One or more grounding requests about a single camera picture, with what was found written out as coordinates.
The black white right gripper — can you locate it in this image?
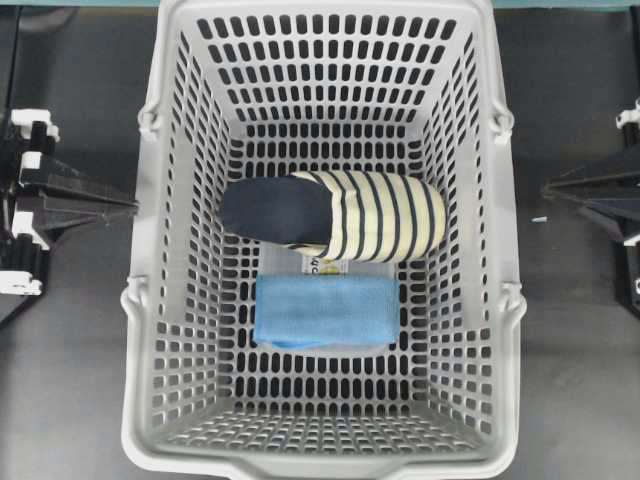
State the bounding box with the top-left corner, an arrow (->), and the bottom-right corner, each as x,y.
542,99 -> 639,308

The grey plastic shopping basket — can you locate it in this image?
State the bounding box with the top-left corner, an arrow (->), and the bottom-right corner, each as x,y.
121,1 -> 526,479

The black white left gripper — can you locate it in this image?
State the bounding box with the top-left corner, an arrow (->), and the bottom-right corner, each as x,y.
1,109 -> 138,324

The striped navy cream slipper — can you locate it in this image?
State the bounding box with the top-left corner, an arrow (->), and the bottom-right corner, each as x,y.
219,170 -> 447,263

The folded blue cloth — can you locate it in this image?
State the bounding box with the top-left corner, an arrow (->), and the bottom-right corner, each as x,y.
253,275 -> 400,350

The clear plastic container with label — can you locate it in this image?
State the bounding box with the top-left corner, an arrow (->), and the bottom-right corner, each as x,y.
258,243 -> 396,359

